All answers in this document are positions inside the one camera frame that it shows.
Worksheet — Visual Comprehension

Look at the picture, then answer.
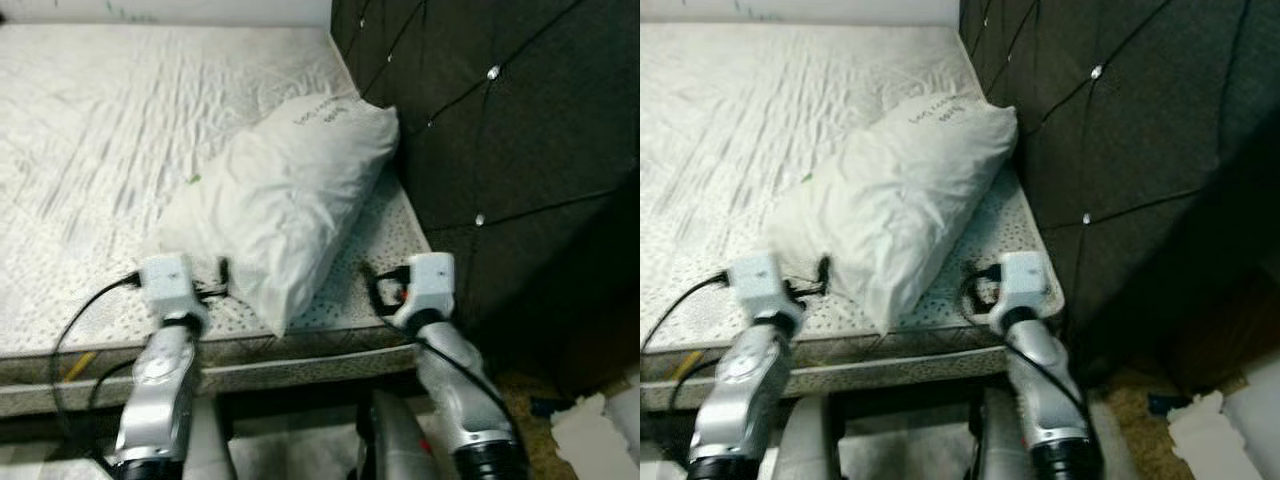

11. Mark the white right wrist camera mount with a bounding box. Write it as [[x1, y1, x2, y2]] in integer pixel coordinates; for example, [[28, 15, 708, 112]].
[[988, 250, 1050, 312], [393, 252, 457, 320]]

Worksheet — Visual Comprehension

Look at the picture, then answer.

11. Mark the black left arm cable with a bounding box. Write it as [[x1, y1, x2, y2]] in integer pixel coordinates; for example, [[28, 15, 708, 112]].
[[50, 272, 143, 471], [640, 270, 733, 361]]

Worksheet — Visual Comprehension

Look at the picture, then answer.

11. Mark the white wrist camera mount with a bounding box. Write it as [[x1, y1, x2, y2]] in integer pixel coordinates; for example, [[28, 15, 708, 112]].
[[988, 250, 1050, 312], [728, 250, 797, 314], [393, 252, 457, 320], [138, 252, 207, 320]]

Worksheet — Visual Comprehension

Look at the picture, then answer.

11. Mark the grey patterned mattress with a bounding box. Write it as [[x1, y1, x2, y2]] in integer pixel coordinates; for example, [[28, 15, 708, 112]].
[[0, 22, 433, 387], [640, 22, 1065, 387]]

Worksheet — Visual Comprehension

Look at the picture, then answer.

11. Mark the torn white paper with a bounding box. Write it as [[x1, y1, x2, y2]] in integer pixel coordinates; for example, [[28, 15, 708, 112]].
[[1168, 390, 1247, 480], [550, 393, 627, 480]]

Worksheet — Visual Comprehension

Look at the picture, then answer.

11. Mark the white pillow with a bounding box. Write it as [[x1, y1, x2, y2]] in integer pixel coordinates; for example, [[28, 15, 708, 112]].
[[765, 93, 1019, 337], [158, 93, 401, 339]]

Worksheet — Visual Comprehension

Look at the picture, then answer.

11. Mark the brown woven mat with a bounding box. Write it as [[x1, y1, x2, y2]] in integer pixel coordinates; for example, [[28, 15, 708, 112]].
[[1105, 365, 1231, 480], [495, 370, 601, 480]]

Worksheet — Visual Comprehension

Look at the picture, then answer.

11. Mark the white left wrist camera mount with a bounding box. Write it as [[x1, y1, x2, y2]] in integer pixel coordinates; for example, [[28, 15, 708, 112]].
[[138, 252, 207, 320], [728, 250, 797, 314]]

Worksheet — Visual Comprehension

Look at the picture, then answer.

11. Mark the dark bed frame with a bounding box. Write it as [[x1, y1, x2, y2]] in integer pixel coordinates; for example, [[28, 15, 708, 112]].
[[640, 372, 1011, 443], [0, 372, 423, 443]]

